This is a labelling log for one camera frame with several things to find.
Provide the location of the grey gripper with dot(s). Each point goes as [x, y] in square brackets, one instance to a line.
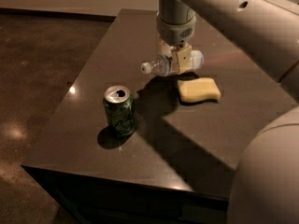
[175, 31]

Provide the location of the blue plastic water bottle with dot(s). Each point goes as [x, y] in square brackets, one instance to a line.
[164, 66]

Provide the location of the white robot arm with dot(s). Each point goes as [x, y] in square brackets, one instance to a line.
[265, 188]

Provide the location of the yellow sponge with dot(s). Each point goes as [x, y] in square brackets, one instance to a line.
[198, 90]

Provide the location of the green soda can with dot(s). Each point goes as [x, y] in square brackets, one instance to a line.
[118, 105]

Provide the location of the dark counter cabinet base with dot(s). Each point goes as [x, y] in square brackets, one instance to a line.
[94, 200]

